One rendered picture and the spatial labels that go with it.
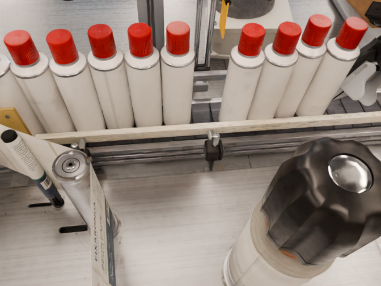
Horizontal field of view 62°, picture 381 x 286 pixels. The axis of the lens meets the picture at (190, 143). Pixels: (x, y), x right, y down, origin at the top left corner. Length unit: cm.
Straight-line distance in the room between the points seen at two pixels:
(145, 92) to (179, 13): 47
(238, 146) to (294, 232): 38
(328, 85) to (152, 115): 30
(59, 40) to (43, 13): 53
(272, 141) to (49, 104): 39
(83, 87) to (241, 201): 30
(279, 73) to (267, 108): 8
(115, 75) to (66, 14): 51
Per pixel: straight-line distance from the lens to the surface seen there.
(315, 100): 61
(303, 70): 55
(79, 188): 36
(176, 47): 46
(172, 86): 50
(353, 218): 22
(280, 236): 26
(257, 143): 61
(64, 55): 47
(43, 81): 50
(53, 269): 52
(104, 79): 49
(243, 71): 49
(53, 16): 97
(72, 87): 49
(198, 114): 62
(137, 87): 50
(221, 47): 79
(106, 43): 46
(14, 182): 65
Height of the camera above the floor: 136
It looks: 56 degrees down
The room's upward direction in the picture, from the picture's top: 5 degrees clockwise
